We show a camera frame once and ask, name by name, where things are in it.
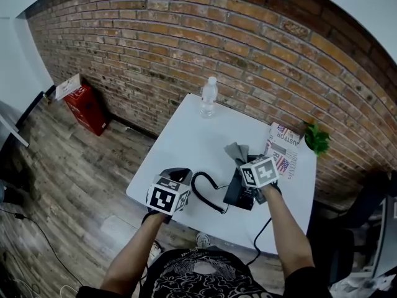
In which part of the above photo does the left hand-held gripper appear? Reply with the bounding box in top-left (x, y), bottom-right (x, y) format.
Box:
top-left (145, 167), bottom-right (193, 216)

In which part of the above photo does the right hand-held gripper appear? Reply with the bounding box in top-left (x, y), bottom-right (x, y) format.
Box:
top-left (239, 155), bottom-right (280, 189)

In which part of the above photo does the black telephone handset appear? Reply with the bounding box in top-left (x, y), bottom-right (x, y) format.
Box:
top-left (167, 171), bottom-right (189, 186)

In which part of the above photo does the grey knitted cloth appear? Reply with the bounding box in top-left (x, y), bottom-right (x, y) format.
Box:
top-left (223, 142), bottom-right (251, 168)

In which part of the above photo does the person's left forearm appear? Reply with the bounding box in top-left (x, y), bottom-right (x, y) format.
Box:
top-left (100, 212), bottom-right (169, 293)

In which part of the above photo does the person's right forearm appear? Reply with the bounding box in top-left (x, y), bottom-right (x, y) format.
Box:
top-left (262, 184), bottom-right (316, 279)

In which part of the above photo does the black telephone base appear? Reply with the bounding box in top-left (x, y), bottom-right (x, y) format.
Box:
top-left (222, 165), bottom-right (259, 211)

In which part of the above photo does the printed newspaper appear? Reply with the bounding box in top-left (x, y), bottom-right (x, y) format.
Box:
top-left (264, 122), bottom-right (301, 180)

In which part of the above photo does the small green potted plant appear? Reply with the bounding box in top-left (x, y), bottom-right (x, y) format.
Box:
top-left (302, 120), bottom-right (332, 158)

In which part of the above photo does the white shoe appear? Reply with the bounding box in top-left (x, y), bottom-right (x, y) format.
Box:
top-left (195, 232), bottom-right (212, 248)
top-left (148, 240), bottom-right (163, 262)

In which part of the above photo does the clear plastic water bottle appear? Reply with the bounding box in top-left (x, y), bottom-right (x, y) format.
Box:
top-left (199, 76), bottom-right (218, 119)

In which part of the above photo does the person's black printed shirt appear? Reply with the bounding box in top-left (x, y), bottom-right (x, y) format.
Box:
top-left (76, 248), bottom-right (334, 298)

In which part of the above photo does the black office chair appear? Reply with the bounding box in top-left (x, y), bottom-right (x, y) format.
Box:
top-left (310, 170), bottom-right (397, 287)

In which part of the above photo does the red box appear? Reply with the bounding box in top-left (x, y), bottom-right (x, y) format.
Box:
top-left (63, 83), bottom-right (110, 137)

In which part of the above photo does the white paper card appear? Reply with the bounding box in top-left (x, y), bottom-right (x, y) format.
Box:
top-left (55, 73), bottom-right (83, 101)

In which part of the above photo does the white desk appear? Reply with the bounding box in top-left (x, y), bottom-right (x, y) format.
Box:
top-left (0, 100), bottom-right (30, 148)

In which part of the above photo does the black coiled phone cord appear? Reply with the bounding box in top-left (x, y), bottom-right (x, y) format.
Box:
top-left (190, 171), bottom-right (230, 215)

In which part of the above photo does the black power cable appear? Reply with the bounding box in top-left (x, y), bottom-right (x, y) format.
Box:
top-left (244, 217), bottom-right (273, 266)

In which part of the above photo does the black floor cable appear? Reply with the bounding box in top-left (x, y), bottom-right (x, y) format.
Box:
top-left (0, 207), bottom-right (82, 289)

